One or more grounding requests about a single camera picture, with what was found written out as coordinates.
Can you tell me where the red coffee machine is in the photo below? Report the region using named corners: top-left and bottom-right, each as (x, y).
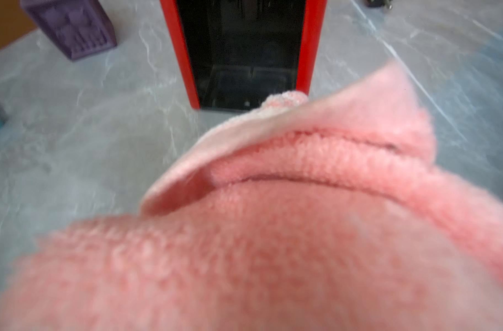
top-left (160, 0), bottom-right (327, 113)

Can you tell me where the pink cloth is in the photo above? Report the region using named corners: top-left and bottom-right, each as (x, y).
top-left (0, 62), bottom-right (503, 330)

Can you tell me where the purple block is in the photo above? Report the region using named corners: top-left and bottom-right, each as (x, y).
top-left (20, 0), bottom-right (118, 62)

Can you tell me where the black power plug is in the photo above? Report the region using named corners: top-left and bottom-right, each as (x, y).
top-left (365, 0), bottom-right (393, 10)

